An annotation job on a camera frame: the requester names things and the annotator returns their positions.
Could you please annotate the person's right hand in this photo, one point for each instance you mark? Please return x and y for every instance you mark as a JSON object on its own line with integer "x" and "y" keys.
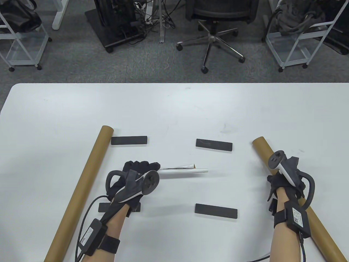
{"x": 282, "y": 182}

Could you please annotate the person's left hand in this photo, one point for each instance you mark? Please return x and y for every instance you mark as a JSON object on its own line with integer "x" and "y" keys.
{"x": 136, "y": 166}

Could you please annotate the black bar weight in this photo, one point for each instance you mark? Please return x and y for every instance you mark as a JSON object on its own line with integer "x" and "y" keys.
{"x": 215, "y": 210}
{"x": 214, "y": 144}
{"x": 103, "y": 207}
{"x": 129, "y": 140}

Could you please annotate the brown cardboard mailing tube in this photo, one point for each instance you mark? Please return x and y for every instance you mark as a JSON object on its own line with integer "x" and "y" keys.
{"x": 321, "y": 226}
{"x": 90, "y": 163}

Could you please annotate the colourful cartoon grid poster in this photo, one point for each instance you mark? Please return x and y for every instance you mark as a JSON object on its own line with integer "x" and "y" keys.
{"x": 190, "y": 170}

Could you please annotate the person's right forearm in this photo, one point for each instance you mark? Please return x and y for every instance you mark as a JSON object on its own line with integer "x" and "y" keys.
{"x": 283, "y": 245}

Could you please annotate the person's left forearm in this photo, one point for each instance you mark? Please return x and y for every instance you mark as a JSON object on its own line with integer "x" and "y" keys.
{"x": 117, "y": 223}

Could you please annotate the black wrist sensor box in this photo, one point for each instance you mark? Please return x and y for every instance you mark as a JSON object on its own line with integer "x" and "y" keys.
{"x": 297, "y": 218}
{"x": 91, "y": 237}

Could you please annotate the white wheeled cart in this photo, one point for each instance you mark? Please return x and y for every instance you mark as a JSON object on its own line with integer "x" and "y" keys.
{"x": 291, "y": 46}
{"x": 24, "y": 51}

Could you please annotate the white desk leg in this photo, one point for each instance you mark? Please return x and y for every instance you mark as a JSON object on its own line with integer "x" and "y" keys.
{"x": 58, "y": 16}
{"x": 162, "y": 30}

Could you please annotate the black wheeled equipment stand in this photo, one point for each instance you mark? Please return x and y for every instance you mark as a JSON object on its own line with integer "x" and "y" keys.
{"x": 114, "y": 24}

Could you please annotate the black office chair chrome base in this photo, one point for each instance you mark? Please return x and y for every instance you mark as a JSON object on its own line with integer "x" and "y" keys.
{"x": 211, "y": 38}

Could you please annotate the grey crumpled cloth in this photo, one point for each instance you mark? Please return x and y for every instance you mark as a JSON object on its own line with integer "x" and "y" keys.
{"x": 297, "y": 16}

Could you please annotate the black bag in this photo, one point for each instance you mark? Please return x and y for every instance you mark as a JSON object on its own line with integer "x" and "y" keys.
{"x": 16, "y": 16}

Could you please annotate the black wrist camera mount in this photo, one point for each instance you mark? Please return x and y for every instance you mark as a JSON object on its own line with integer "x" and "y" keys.
{"x": 272, "y": 206}
{"x": 131, "y": 212}

